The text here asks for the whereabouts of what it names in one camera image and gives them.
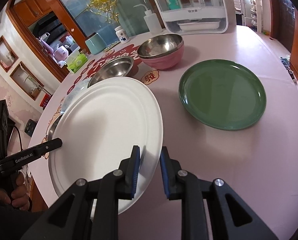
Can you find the green tissue pack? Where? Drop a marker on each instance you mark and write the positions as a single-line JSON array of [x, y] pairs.
[[74, 65]]

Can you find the blue floral porcelain plate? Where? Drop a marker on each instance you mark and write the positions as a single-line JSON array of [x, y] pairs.
[[73, 93]]

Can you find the red crate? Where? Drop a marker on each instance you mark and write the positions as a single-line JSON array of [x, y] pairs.
[[45, 101]]

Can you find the teal ceramic canister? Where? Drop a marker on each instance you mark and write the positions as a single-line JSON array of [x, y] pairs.
[[95, 43]]

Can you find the white plastic plate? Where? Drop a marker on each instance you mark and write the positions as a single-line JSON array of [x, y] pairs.
[[99, 129]]

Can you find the wooden cabinet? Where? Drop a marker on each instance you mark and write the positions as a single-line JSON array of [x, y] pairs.
[[33, 18]]

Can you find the pink bowl with steel liner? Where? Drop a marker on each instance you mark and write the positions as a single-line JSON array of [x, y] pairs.
[[162, 52]]

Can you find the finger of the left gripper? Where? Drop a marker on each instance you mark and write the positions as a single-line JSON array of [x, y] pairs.
[[16, 161]]

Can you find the white squeeze bottle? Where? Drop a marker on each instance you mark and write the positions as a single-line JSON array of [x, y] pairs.
[[151, 20]]

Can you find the green plate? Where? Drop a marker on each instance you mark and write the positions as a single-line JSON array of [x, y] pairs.
[[222, 94]]

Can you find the white sterilizer cabinet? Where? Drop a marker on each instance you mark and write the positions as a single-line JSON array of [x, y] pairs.
[[186, 17]]

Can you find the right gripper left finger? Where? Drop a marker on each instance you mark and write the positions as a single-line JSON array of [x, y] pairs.
[[89, 209]]

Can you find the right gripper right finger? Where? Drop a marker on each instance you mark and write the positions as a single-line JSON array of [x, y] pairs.
[[209, 209]]

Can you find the person's left hand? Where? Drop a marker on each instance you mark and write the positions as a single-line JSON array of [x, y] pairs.
[[19, 197]]

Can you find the small stainless steel bowl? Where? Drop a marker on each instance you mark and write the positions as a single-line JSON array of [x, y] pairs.
[[52, 127]]

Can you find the large stainless steel bowl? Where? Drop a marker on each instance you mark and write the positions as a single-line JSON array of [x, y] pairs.
[[119, 67]]

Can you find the white pill bottle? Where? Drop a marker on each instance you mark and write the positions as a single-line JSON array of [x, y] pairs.
[[121, 34]]

